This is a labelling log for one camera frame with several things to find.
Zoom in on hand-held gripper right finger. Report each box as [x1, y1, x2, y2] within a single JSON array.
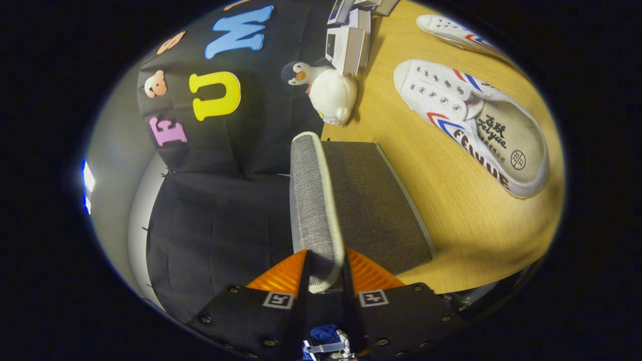
[[343, 247, 468, 361]]

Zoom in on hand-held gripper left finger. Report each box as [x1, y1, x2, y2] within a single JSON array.
[[188, 249, 314, 361]]

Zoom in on grey fabric storage box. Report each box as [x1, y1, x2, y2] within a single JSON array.
[[289, 131, 436, 294]]

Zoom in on white canvas shoe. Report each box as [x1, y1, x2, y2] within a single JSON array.
[[416, 14, 513, 64], [394, 59, 550, 200]]

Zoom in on penguin plush toy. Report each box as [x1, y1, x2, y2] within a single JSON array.
[[281, 60, 359, 126]]

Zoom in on white book dark photo cover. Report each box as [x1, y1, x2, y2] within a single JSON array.
[[326, 26, 367, 76]]

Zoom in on thin white book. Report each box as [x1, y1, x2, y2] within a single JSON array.
[[349, 8, 372, 68]]

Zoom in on white book blue photo cover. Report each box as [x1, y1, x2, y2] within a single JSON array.
[[328, 0, 356, 26]]

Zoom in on dark grey book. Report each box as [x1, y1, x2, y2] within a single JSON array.
[[374, 0, 402, 17]]

